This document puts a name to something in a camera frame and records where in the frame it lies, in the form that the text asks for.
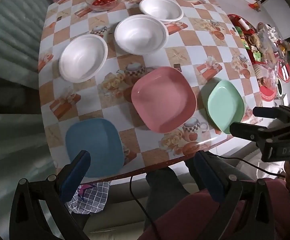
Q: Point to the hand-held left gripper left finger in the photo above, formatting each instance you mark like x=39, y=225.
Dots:
x=76, y=173

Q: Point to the corrugated metal shutter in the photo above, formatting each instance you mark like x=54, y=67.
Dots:
x=12, y=30

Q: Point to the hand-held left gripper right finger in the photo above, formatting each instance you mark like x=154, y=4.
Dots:
x=211, y=180

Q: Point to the green square plate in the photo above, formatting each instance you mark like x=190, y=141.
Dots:
x=226, y=105

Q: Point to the pink square plate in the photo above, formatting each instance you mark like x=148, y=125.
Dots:
x=163, y=100

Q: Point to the person's maroon clothing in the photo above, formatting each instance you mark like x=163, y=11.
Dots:
x=185, y=222

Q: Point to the person's dark trousers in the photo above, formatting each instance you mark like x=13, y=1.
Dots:
x=165, y=195

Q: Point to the blue square plate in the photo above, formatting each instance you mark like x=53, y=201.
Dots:
x=94, y=145

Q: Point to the checkered printed tablecloth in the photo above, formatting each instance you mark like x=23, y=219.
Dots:
x=210, y=42

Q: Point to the blue checked cloth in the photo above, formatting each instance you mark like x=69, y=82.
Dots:
x=92, y=197

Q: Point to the white foam bowl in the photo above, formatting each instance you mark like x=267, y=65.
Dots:
x=141, y=33
x=161, y=8
x=83, y=57

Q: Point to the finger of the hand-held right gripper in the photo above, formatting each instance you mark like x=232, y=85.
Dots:
x=272, y=112
x=247, y=132

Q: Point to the beige sofa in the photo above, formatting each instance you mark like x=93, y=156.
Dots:
x=120, y=205

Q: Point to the clutter of wrapped goods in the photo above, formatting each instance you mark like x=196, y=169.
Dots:
x=267, y=45

